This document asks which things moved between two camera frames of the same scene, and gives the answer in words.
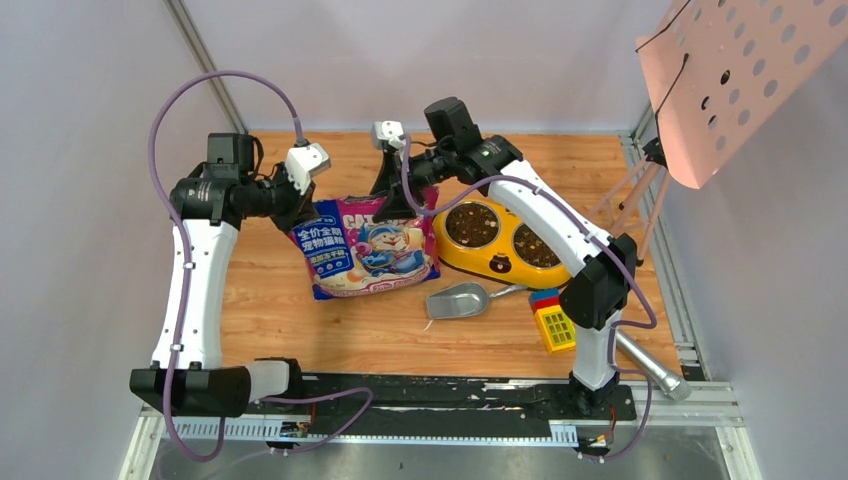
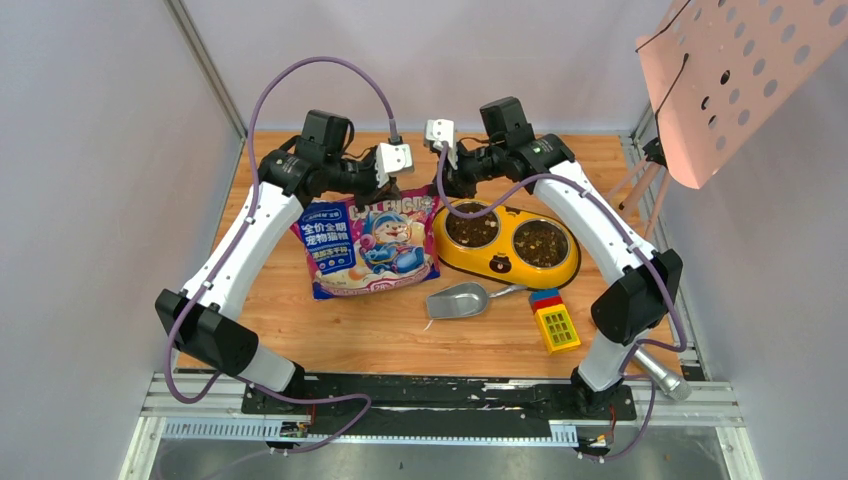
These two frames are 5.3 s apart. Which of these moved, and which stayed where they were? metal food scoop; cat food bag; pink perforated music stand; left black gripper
Moved: left black gripper
Stayed: metal food scoop; cat food bag; pink perforated music stand
